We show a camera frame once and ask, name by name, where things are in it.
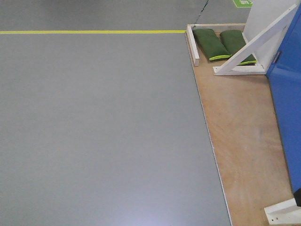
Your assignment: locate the white triangular wooden brace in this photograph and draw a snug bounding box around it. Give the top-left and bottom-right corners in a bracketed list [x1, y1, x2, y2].
[213, 4, 297, 76]

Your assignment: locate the green sandbag of pair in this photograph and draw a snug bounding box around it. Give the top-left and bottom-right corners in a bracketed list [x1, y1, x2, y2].
[220, 30, 257, 66]
[193, 29, 231, 61]

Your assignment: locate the wooden base platform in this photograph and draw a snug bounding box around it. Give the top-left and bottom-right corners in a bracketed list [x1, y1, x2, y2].
[185, 23, 301, 226]

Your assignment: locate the green sandbag right of pair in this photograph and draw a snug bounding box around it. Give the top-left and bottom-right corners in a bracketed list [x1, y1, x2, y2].
[220, 30, 257, 66]

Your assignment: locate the blue door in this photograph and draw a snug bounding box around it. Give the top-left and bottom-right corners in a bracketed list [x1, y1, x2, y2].
[267, 10, 301, 193]

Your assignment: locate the white near diagonal brace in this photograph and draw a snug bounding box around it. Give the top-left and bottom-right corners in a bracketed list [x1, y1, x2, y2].
[264, 198, 301, 226]

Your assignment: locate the white door frame panel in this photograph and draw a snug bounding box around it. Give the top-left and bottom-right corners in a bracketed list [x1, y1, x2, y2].
[244, 0, 300, 70]

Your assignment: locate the thin dark rope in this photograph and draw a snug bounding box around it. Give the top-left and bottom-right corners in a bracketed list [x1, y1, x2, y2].
[195, 0, 210, 25]

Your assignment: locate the green sandbag left of pair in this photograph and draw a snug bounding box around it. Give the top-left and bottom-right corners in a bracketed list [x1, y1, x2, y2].
[193, 29, 231, 61]

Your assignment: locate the white short border rail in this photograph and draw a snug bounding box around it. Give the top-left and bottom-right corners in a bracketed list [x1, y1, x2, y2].
[186, 25, 200, 66]

